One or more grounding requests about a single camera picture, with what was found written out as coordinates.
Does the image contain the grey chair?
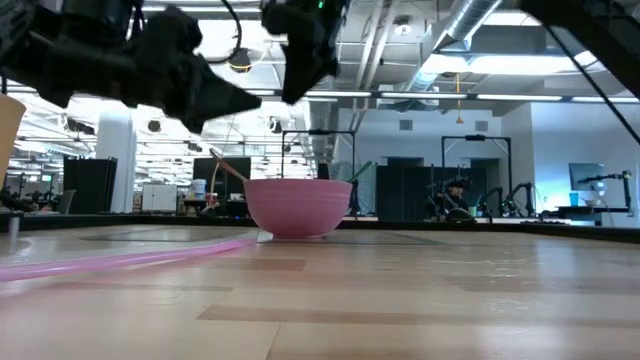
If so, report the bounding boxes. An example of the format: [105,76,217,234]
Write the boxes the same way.
[56,189,78,216]

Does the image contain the silver ceiling duct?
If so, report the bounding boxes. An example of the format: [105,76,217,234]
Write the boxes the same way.
[399,0,505,94]

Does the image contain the yellow hanging cord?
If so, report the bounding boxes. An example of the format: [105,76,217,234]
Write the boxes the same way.
[453,73,464,125]

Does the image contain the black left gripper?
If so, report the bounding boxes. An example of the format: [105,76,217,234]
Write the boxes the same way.
[121,5,263,135]

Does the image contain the long ceiling light bar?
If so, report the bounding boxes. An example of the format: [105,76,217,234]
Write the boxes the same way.
[379,92,469,101]
[475,93,564,103]
[569,95,640,105]
[0,85,296,98]

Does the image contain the black partition wall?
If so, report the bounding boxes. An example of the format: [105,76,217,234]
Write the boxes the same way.
[375,163,489,222]

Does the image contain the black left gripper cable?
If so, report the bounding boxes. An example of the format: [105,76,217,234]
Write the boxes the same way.
[208,0,244,65]

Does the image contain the white cabinet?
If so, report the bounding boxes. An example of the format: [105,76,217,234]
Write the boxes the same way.
[141,183,178,214]

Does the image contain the translucent black-edged baking mat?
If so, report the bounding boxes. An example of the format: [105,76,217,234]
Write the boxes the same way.
[79,225,442,247]

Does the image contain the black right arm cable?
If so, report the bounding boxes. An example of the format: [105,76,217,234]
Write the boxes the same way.
[545,25,640,147]

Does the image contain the pink plastic bowl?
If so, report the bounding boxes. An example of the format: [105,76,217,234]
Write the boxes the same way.
[243,178,354,240]

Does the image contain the black cabinet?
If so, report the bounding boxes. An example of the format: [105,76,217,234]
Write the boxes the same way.
[62,156,119,216]

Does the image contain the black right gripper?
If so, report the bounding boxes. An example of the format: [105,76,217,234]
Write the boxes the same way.
[260,0,352,106]

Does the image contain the person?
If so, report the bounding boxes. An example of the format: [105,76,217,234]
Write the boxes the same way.
[438,177,474,222]

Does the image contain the gold spoon orange handle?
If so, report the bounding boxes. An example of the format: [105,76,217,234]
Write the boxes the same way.
[208,147,250,183]

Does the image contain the black screen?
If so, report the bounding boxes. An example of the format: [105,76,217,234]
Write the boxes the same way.
[192,156,252,202]

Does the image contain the wall monitor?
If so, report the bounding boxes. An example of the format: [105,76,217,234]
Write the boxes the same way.
[568,162,607,193]

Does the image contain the dark desk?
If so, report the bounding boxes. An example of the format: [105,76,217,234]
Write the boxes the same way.
[542,205,632,224]

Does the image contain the pink translucent straw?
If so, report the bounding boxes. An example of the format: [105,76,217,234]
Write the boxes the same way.
[0,230,260,284]

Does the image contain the black ceiling fixture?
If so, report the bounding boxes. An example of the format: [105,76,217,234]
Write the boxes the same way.
[228,47,253,75]

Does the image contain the white building pillar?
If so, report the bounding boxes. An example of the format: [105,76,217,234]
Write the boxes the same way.
[95,107,140,215]

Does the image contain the black background robot arms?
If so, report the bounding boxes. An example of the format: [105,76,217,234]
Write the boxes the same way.
[477,181,539,220]

